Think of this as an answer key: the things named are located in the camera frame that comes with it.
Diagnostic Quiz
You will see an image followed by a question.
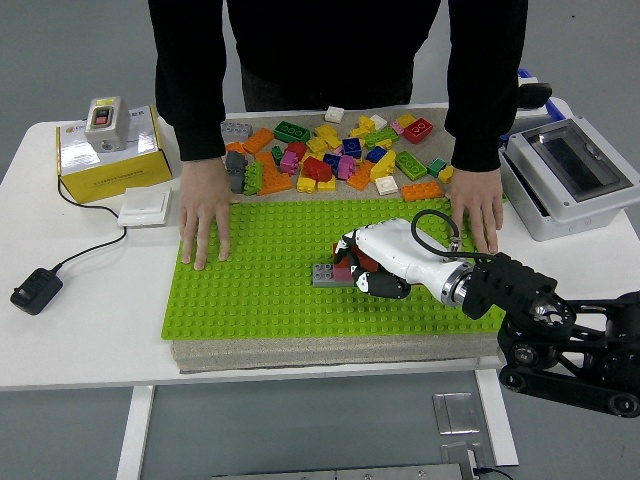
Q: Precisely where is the person's right hand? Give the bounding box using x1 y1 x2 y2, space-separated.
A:
178 157 241 271

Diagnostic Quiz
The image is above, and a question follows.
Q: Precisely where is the grey push-button switch box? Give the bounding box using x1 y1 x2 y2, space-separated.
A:
83 96 130 153

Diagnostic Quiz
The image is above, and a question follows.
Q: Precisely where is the yellow cardboard box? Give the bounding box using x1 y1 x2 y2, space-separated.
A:
54 104 174 205

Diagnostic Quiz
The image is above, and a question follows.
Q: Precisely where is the grey metal bar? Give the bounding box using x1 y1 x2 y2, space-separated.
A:
212 462 474 480

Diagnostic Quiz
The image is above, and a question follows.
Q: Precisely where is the black adapter cord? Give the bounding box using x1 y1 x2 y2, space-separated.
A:
51 177 129 275

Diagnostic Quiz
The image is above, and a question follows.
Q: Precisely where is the white wall switch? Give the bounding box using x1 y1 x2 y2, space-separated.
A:
117 187 172 229

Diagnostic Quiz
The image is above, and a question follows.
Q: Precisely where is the dark green two-by-three brick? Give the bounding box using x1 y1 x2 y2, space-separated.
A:
273 120 312 145

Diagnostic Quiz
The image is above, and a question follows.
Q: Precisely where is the grey two-by-four brick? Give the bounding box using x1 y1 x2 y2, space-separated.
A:
312 263 356 289
220 120 254 143

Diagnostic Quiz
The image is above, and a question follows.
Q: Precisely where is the orange two-by-four brick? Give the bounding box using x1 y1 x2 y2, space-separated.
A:
242 127 277 156
400 180 445 203

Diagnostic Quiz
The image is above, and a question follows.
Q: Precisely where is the red slope brick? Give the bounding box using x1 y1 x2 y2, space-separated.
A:
301 156 335 184

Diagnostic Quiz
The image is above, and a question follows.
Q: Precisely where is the black plug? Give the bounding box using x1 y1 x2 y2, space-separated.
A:
517 82 553 109

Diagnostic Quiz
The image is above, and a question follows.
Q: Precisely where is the white socket plate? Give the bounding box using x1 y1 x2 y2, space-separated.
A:
514 103 551 122

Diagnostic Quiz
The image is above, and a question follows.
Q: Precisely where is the person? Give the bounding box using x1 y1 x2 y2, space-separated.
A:
148 0 530 174

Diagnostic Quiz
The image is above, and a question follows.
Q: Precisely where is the grey-brown foam mat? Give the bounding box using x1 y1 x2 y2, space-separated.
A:
170 103 506 374

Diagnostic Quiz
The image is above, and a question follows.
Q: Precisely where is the robot right hand white shell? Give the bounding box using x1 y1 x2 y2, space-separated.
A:
333 218 474 302

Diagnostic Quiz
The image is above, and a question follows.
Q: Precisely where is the person's left hand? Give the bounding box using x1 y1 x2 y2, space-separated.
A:
446 165 505 255

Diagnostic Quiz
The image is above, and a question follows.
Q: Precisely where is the green studded baseplate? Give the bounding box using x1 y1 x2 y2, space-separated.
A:
159 197 506 341

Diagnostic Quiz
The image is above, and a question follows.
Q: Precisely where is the black power adapter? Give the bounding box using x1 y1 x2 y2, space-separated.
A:
9 267 64 316

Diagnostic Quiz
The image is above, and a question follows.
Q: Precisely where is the white table leg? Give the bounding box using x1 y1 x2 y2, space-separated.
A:
474 369 520 467
115 385 156 480

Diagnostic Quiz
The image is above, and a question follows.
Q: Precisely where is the large orange plate brick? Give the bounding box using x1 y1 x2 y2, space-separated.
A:
255 151 294 197

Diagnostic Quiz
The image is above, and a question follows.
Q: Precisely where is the red two-by-three brick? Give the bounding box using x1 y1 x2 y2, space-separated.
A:
403 117 435 146

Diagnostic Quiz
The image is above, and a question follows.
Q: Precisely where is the blue plastic bin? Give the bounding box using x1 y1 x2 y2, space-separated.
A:
517 68 569 121

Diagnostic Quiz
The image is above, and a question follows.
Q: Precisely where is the red two-by-four brick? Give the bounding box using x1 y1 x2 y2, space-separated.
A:
331 242 381 270

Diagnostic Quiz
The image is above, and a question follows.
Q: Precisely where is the large yellow slope brick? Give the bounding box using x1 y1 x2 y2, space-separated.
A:
369 150 398 184

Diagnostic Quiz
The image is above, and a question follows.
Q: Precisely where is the lime green long brick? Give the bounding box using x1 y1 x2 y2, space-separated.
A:
243 160 265 197
363 127 400 151

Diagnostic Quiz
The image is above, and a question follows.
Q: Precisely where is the grey distribution box with window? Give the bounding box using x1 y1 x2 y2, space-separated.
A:
498 117 640 242

